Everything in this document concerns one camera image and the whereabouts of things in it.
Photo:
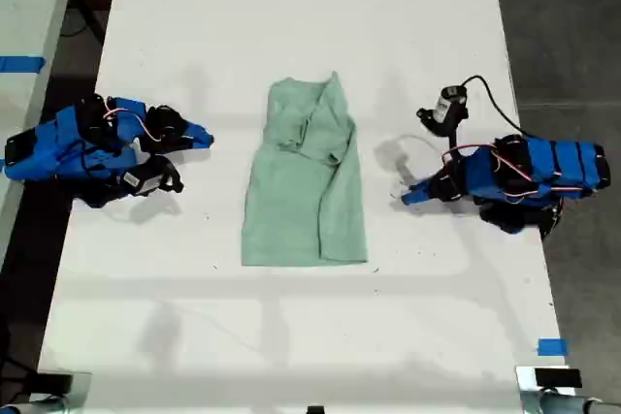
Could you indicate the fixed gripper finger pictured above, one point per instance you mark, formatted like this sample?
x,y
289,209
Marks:
x,y
427,196
194,143

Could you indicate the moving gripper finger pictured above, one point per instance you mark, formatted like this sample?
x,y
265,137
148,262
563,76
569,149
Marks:
x,y
439,183
191,130

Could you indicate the pale green T-shirt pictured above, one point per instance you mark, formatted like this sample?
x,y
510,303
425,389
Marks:
x,y
296,200

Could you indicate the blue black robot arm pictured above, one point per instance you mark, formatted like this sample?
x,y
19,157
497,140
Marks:
x,y
558,167
73,152

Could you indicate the long blue tape strip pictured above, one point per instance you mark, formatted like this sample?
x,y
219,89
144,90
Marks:
x,y
22,64

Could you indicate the pale side table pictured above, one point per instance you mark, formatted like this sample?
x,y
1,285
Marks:
x,y
26,2

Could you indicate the short blue tape strip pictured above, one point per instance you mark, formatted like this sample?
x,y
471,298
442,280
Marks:
x,y
552,347

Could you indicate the small black box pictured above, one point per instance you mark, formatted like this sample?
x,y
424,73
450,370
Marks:
x,y
558,378
53,382

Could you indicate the black camera box white label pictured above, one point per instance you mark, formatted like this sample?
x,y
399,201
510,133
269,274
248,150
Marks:
x,y
446,106
148,179

